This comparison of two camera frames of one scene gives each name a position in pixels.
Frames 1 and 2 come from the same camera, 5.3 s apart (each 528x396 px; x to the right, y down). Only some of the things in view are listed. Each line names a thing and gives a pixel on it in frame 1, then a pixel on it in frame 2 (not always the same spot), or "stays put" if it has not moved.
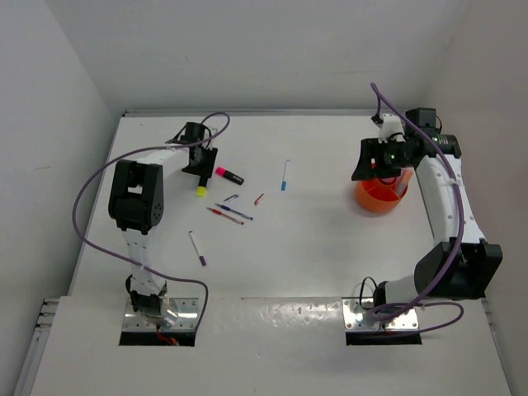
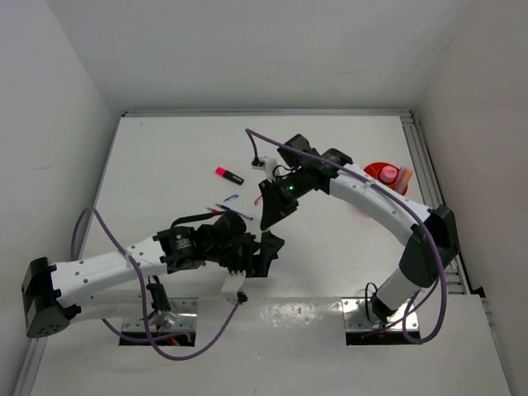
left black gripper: [205, 170] -> [256, 266]
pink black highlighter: [223, 172] stays put
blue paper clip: [231, 197] stays put
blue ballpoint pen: [228, 209] stays put
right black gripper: [371, 148] -> [274, 207]
